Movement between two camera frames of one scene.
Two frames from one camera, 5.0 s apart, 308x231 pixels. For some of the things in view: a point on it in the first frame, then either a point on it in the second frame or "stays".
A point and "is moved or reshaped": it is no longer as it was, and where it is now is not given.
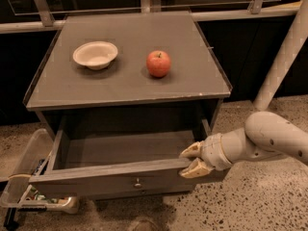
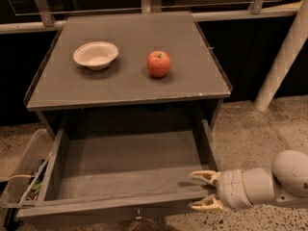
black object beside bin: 10,222 stays
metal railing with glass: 40,9 stays
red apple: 159,64 stays
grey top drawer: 115,158 is moved or reshaped
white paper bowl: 95,55 stays
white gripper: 211,150 → 230,187
